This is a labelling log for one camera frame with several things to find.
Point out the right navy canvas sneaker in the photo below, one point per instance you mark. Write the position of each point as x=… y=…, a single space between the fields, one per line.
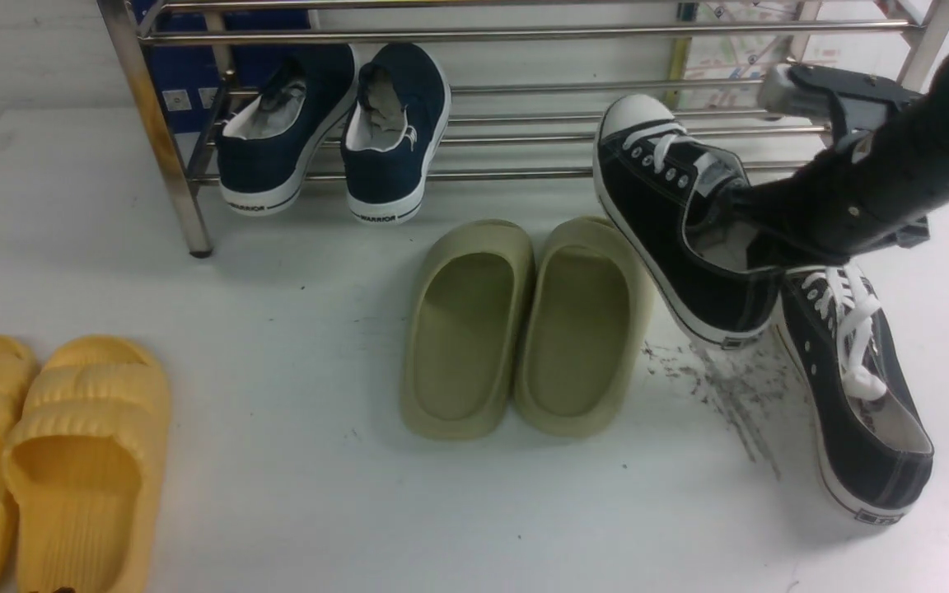
x=401 y=113

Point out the right beige foam slipper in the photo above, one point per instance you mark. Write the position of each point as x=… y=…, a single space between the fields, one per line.
x=592 y=304

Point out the blue box behind rack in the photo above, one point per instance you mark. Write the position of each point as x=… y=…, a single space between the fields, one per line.
x=187 y=77

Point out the beige foam slipper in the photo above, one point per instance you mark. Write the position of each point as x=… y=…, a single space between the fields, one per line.
x=592 y=304
x=471 y=297

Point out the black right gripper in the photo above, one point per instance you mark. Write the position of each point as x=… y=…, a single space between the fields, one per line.
x=886 y=170

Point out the metal shoe rack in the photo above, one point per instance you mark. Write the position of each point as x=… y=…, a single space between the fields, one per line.
x=135 y=34

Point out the left navy canvas sneaker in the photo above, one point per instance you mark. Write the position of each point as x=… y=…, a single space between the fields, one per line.
x=264 y=149

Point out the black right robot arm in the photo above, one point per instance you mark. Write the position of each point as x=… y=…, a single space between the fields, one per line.
x=885 y=171

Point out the black canvas sneaker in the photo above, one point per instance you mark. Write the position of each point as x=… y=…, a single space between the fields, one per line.
x=655 y=182
x=874 y=454

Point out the navy canvas sneaker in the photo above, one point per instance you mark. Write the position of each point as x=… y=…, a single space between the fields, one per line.
x=264 y=149
x=401 y=113

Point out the paper map on wall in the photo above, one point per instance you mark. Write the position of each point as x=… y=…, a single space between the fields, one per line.
x=742 y=58

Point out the right yellow rubber slipper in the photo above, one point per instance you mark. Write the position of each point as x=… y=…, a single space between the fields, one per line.
x=85 y=465

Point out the left beige foam slipper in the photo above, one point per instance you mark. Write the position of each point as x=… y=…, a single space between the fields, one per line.
x=471 y=297

